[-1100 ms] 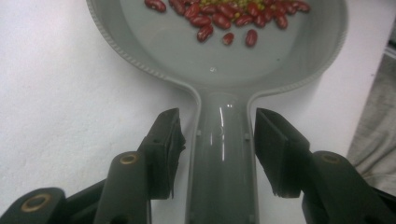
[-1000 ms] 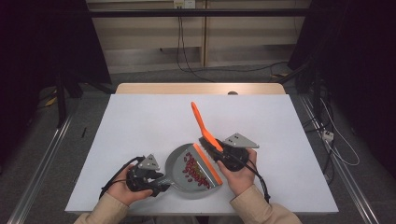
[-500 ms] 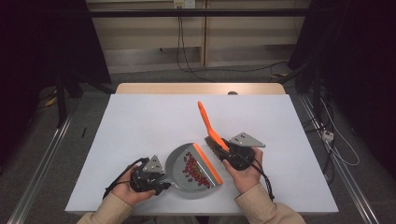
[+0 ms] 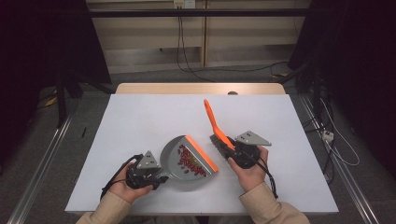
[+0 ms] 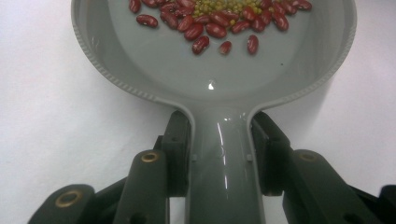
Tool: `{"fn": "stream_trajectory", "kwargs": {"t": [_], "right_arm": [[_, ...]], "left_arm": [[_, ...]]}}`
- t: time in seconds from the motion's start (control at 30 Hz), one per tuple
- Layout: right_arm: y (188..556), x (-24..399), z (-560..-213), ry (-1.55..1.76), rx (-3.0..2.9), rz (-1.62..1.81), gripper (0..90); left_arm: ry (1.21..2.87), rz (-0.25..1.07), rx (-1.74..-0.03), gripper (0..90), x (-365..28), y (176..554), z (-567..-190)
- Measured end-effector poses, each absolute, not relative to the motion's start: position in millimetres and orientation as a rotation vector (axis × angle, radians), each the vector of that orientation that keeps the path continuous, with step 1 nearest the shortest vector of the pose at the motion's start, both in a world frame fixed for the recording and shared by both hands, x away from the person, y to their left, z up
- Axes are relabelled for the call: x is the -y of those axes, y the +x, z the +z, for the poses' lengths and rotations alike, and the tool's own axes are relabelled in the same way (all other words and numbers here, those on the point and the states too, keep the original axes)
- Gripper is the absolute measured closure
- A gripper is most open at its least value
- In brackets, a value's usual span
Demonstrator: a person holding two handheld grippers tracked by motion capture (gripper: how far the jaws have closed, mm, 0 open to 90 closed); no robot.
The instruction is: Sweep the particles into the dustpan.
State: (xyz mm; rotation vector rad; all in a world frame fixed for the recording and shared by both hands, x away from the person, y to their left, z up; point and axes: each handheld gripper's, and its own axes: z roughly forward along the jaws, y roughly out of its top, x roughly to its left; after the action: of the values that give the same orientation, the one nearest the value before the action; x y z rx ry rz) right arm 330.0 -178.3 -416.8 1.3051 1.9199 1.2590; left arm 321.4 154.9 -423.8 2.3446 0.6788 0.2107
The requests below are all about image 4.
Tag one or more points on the scatter of red beans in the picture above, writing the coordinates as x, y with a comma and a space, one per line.
183, 155

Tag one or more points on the white power adapter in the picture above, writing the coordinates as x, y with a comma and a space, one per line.
328, 136

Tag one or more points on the orange hand brush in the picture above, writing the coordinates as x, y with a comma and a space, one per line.
214, 124

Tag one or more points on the grey dustpan with orange edge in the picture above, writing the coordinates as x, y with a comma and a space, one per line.
171, 155

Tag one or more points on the scatter of small green beans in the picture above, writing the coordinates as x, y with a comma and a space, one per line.
193, 163

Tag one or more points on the white table board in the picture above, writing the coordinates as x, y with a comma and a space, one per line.
249, 109

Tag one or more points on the yellow floor tape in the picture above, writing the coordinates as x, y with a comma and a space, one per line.
50, 101
280, 75

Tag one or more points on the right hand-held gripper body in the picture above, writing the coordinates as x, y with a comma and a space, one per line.
252, 138

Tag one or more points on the wooden table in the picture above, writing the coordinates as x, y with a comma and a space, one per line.
186, 88

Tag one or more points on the small black floor item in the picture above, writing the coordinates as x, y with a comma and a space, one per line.
84, 132

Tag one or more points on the black curtain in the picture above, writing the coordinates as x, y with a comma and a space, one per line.
37, 46
358, 62

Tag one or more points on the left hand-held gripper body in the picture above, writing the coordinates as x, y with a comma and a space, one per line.
148, 161

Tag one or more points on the black horizontal bar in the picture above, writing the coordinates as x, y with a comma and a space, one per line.
218, 12

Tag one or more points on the person's right hand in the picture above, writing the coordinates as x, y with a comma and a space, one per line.
250, 179

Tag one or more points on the black metal stand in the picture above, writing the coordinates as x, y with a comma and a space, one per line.
61, 99

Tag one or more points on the white wall socket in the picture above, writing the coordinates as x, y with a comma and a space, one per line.
184, 3

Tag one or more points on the aluminium floor rail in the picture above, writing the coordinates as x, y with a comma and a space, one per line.
348, 186
40, 174

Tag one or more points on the person's left hand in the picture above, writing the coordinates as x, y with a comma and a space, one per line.
123, 189

